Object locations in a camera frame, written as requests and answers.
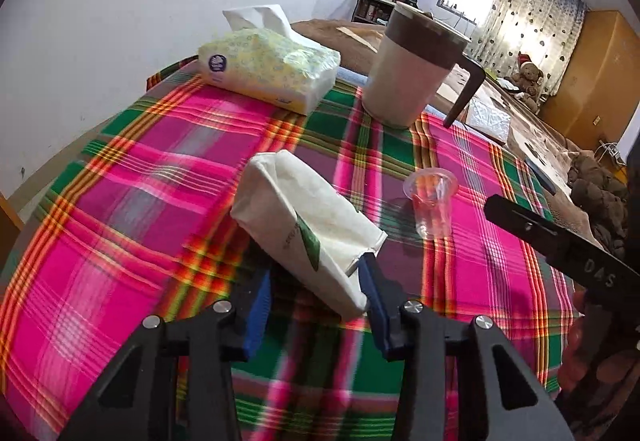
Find white paper bag green logo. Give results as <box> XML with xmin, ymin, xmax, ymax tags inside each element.
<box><xmin>231</xmin><ymin>150</ymin><xmax>387</xmax><ymax>321</ymax></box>

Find orange wooden wardrobe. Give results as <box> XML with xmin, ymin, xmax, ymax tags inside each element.
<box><xmin>541</xmin><ymin>11</ymin><xmax>639</xmax><ymax>150</ymax></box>

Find brown steel lidded mug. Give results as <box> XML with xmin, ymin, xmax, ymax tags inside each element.
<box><xmin>361</xmin><ymin>2</ymin><xmax>486</xmax><ymax>129</ymax></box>

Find dark blue glasses case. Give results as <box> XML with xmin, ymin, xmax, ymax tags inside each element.
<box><xmin>525</xmin><ymin>157</ymin><xmax>556</xmax><ymax>195</ymax></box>

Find person's right hand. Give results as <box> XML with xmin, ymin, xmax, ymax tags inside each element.
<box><xmin>555</xmin><ymin>288</ymin><xmax>639</xmax><ymax>440</ymax></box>

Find patterned window curtain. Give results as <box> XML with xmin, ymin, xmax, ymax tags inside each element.
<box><xmin>466</xmin><ymin>0</ymin><xmax>588</xmax><ymax>100</ymax></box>

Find pink green plaid tablecloth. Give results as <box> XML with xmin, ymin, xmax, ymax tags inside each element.
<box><xmin>1</xmin><ymin>60</ymin><xmax>575</xmax><ymax>440</ymax></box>

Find white orange tissue box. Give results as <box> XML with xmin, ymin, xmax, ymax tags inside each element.
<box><xmin>465</xmin><ymin>97</ymin><xmax>511</xmax><ymax>145</ymax></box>

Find yellow patterned tissue pack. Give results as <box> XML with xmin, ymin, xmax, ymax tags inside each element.
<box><xmin>198</xmin><ymin>4</ymin><xmax>342</xmax><ymax>116</ymax></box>

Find brown teddy bear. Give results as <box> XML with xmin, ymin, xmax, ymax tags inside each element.
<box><xmin>510</xmin><ymin>53</ymin><xmax>544</xmax><ymax>114</ymax></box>

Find clear plastic cup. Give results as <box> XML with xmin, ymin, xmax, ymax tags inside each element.
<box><xmin>402</xmin><ymin>168</ymin><xmax>458</xmax><ymax>239</ymax></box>

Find dark brown crumpled blanket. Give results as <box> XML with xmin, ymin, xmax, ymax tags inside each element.
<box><xmin>567</xmin><ymin>153</ymin><xmax>628</xmax><ymax>260</ymax></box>

